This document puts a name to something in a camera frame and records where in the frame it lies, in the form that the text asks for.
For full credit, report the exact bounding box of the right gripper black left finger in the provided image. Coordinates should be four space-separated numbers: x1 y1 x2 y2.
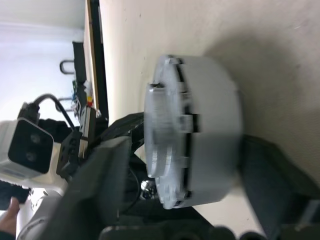
53 136 133 240

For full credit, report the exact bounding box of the grey round motor lid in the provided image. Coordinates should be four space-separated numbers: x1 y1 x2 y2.
143 54 194 210

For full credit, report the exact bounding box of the white robot camera head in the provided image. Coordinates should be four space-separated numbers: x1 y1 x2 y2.
0 118 66 186

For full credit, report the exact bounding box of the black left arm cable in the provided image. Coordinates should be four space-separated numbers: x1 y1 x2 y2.
21 93 77 132

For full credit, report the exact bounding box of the grey motor housing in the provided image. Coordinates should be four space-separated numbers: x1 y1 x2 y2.
178 54 245 207

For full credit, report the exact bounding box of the person bare hand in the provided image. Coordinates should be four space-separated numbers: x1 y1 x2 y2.
0 196 21 236

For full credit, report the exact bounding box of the black equipment case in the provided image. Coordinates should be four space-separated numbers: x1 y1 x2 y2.
71 40 88 85

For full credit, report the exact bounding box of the black table frame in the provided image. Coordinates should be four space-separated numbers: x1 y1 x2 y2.
85 0 110 125

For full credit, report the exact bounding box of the black loop handle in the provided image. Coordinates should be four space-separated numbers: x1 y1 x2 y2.
59 58 76 75

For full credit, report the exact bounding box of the small colourful clutter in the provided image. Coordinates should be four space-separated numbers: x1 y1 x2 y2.
70 79 95 112

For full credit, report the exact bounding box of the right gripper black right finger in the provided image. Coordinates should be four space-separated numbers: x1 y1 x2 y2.
231 134 320 240

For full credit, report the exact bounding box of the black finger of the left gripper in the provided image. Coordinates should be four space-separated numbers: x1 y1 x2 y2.
95 111 146 149
129 126 146 154

